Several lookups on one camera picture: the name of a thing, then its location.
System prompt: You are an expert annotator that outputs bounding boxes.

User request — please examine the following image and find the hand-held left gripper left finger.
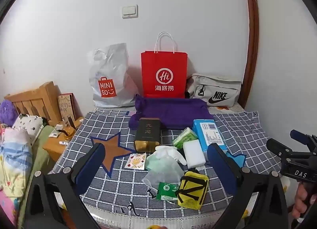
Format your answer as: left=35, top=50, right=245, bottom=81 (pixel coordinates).
left=25, top=142, right=106, bottom=229

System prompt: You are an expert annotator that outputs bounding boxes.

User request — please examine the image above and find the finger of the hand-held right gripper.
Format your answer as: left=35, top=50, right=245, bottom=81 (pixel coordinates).
left=266, top=138, right=298, bottom=162
left=290, top=129, right=317, bottom=147

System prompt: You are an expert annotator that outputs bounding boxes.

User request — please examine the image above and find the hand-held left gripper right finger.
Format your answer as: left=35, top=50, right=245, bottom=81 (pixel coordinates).
left=207, top=142, right=289, bottom=229

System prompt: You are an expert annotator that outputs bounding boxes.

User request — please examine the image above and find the white sponge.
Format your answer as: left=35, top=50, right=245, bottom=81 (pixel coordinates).
left=183, top=139, right=206, bottom=169

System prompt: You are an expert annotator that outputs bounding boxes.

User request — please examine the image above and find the yellow mesh pouch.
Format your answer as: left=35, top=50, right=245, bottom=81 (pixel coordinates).
left=177, top=171, right=209, bottom=210

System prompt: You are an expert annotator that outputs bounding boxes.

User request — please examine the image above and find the green tissue packet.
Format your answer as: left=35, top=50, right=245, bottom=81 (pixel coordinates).
left=173, top=127, right=199, bottom=149

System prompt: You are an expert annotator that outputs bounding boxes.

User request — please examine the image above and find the white glove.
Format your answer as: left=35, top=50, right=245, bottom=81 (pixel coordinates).
left=155, top=145, right=187, bottom=166

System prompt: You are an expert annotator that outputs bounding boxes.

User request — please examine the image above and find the green cloth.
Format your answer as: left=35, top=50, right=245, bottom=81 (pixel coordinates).
left=145, top=151, right=184, bottom=182

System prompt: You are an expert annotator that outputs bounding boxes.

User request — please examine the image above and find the clear plastic pouch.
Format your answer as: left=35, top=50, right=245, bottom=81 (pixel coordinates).
left=142, top=170, right=182, bottom=195

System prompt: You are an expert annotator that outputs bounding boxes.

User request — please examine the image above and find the person's right hand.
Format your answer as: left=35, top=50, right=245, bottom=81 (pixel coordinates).
left=291, top=183, right=313, bottom=220

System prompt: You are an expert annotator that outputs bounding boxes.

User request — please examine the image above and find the grey checkered blanket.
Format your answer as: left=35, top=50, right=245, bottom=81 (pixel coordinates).
left=50, top=106, right=263, bottom=219

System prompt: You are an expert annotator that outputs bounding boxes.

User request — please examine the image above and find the blue tissue pack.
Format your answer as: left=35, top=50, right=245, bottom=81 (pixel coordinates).
left=193, top=119, right=228, bottom=160

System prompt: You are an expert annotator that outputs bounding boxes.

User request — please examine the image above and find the wooden nightstand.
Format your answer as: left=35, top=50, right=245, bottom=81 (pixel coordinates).
left=42, top=120, right=82, bottom=162

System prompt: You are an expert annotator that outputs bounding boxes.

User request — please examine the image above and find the amber glass bottle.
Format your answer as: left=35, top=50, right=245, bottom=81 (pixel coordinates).
left=59, top=118, right=77, bottom=138

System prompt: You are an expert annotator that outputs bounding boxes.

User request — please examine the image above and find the fruit print packet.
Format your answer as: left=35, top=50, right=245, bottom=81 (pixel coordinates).
left=126, top=153, right=147, bottom=170

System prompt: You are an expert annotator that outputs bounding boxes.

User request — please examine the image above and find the green bed sheet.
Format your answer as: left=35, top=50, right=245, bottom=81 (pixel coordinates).
left=17, top=125, right=57, bottom=219

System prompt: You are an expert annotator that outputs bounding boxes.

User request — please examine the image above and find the green wet wipe packet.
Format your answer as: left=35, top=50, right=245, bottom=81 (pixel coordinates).
left=156, top=182, right=181, bottom=202

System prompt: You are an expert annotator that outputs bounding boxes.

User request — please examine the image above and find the patterned book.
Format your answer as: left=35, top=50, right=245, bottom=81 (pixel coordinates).
left=57, top=93, right=77, bottom=122

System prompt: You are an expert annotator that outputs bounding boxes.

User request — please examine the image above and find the purple towel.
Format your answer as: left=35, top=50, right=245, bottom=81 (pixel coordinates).
left=129, top=94, right=215, bottom=130

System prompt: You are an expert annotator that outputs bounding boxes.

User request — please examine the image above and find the dark green tin box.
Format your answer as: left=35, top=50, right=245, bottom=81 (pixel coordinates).
left=134, top=118, right=162, bottom=152

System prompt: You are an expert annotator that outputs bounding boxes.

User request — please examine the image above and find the white dotted pillow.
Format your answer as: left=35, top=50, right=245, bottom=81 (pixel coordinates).
left=11, top=115, right=45, bottom=143

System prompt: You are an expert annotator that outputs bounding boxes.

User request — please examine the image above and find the floral quilt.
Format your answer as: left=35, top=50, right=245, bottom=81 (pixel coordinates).
left=0, top=124, right=34, bottom=219

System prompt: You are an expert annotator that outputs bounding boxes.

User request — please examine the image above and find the grey waist bag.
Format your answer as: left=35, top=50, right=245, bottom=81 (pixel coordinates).
left=185, top=73, right=243, bottom=108

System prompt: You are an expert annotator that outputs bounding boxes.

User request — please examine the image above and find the wooden headboard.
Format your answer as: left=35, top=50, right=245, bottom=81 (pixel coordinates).
left=4, top=81, right=62, bottom=127

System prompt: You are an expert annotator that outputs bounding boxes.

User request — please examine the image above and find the purple plush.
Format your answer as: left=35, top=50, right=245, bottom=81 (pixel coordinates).
left=0, top=99, right=19, bottom=127

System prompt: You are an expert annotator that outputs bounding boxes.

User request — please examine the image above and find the white plastic shopping bag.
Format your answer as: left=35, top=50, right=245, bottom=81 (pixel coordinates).
left=87, top=43, right=139, bottom=109

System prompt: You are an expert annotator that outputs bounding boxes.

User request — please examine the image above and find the red paper bag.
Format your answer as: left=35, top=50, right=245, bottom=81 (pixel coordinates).
left=141, top=31, right=188, bottom=99

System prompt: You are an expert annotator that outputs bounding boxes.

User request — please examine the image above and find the brown wooden door frame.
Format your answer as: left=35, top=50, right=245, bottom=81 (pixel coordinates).
left=241, top=0, right=260, bottom=109

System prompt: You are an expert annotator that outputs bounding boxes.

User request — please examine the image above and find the white light switch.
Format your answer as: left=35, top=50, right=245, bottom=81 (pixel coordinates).
left=122, top=5, right=138, bottom=19

